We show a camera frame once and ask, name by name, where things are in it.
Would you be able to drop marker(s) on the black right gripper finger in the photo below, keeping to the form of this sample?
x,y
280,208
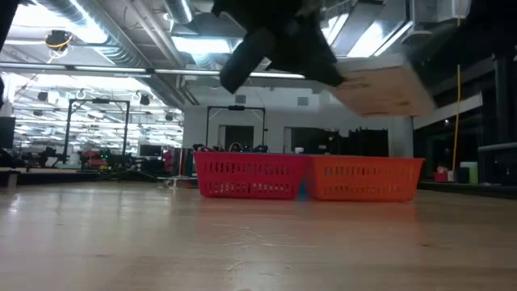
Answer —
x,y
325,66
242,68

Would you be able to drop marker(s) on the white box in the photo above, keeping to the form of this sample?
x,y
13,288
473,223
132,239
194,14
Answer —
x,y
387,93

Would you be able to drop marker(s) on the black cabinets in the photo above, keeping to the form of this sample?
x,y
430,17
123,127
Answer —
x,y
363,141

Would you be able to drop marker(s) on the dark red-black bundle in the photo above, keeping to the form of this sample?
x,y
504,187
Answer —
x,y
208,148

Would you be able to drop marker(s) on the red plastic basket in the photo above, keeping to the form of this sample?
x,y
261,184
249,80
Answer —
x,y
250,178

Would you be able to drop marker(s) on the orange plastic basket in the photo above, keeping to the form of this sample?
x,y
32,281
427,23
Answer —
x,y
363,182

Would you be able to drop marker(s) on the long light bar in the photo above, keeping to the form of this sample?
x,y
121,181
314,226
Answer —
x,y
113,69

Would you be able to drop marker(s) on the small red container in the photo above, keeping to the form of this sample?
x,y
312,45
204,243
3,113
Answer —
x,y
440,176

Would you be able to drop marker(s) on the red machine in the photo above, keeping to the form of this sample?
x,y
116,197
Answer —
x,y
93,159

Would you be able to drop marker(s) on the green and white container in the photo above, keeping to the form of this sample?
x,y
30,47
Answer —
x,y
470,174

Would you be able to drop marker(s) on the wooden table with dark edge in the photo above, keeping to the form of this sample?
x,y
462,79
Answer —
x,y
40,170

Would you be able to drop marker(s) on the black rig frame with camera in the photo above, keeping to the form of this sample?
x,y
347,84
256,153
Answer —
x,y
236,108

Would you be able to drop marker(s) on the silver ceiling duct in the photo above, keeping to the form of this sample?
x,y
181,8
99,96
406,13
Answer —
x,y
113,48

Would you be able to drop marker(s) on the black aluminium table frame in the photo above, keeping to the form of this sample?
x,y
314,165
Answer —
x,y
505,101

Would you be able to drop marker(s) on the tall black rig frame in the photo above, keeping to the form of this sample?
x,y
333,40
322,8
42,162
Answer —
x,y
68,129

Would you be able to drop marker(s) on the dark wall monitor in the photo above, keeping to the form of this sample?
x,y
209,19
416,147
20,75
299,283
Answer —
x,y
7,132

